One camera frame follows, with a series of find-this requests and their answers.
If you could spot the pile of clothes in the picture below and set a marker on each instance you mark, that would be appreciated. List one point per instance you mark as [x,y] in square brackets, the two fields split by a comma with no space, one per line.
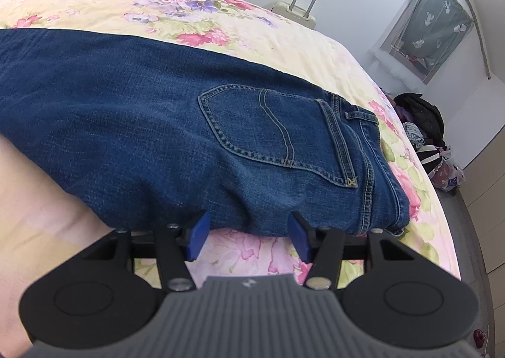
[432,160]

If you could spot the green patterned window curtain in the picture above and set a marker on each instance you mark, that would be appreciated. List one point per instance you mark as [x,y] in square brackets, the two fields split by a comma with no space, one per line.
[438,18]

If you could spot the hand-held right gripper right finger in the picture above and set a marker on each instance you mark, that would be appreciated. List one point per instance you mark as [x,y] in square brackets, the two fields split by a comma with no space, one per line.
[298,237]

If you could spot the blue denim pants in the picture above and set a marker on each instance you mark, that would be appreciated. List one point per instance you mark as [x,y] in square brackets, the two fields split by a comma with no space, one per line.
[158,125]

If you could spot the beige wooden cabinet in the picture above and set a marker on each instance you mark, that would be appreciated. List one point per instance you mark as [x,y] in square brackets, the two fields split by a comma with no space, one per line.
[487,184]

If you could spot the cream suitcase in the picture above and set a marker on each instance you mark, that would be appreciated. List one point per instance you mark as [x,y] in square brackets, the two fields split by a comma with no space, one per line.
[294,12]

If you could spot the wall pipe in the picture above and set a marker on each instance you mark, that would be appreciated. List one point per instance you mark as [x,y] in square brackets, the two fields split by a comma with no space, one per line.
[475,14]

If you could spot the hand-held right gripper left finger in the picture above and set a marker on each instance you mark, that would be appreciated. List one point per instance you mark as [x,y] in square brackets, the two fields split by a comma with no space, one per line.
[197,235]

